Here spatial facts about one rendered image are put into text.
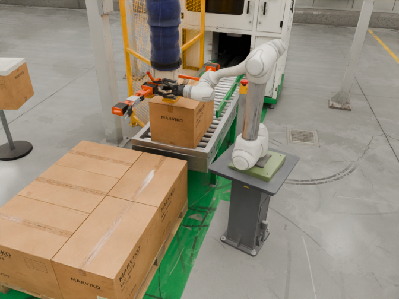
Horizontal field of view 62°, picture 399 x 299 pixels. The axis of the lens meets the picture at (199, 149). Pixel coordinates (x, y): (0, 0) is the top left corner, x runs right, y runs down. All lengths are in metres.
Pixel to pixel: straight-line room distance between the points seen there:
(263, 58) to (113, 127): 2.52
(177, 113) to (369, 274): 1.91
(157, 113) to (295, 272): 1.65
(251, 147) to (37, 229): 1.41
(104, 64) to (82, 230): 1.96
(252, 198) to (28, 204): 1.55
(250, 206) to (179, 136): 0.85
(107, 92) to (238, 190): 1.96
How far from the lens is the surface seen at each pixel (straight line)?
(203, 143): 2.98
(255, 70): 1.79
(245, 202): 2.50
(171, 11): 2.37
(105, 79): 3.74
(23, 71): 3.93
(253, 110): 1.94
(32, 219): 2.44
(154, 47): 2.46
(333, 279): 2.81
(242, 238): 2.76
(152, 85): 2.39
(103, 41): 3.61
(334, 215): 3.31
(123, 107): 2.10
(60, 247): 2.20
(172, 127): 2.82
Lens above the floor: 2.09
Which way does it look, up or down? 32 degrees down
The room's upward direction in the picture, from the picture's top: 1 degrees clockwise
